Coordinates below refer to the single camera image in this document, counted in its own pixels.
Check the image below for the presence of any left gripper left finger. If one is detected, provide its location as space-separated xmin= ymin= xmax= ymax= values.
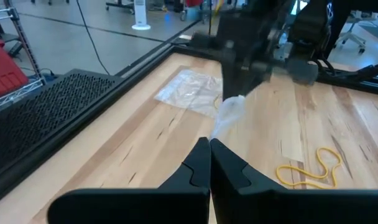
xmin=47 ymin=136 xmax=212 ymax=224

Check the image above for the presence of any black perforated box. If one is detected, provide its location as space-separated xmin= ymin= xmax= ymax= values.
xmin=0 ymin=68 xmax=125 ymax=181

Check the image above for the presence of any clear plastic zip bag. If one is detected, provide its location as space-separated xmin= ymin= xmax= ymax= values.
xmin=209 ymin=94 xmax=247 ymax=141
xmin=154 ymin=68 xmax=224 ymax=119

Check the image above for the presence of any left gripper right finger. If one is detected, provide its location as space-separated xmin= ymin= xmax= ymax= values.
xmin=210 ymin=138 xmax=378 ymax=224

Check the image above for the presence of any grey office chair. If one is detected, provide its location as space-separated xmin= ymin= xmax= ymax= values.
xmin=333 ymin=9 xmax=378 ymax=56

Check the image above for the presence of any red plastic bin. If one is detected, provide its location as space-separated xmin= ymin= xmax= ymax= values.
xmin=0 ymin=39 xmax=30 ymax=100

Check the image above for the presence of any long black cable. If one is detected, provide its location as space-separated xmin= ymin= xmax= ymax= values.
xmin=75 ymin=0 xmax=111 ymax=76

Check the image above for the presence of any white tower fan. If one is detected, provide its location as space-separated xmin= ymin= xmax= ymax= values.
xmin=131 ymin=0 xmax=152 ymax=31

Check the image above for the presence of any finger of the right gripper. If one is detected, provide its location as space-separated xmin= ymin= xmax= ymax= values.
xmin=221 ymin=58 xmax=272 ymax=101

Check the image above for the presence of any chrome wire shelving rack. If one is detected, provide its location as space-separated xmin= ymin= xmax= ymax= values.
xmin=0 ymin=0 xmax=47 ymax=111

